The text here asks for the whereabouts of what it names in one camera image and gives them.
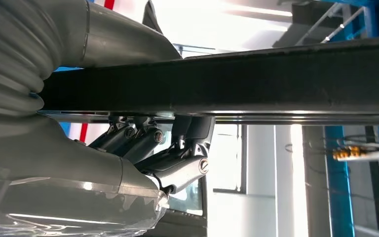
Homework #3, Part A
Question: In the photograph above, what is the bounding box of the blue metal shelf rack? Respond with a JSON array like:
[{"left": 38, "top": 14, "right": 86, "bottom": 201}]
[{"left": 320, "top": 0, "right": 379, "bottom": 237}]

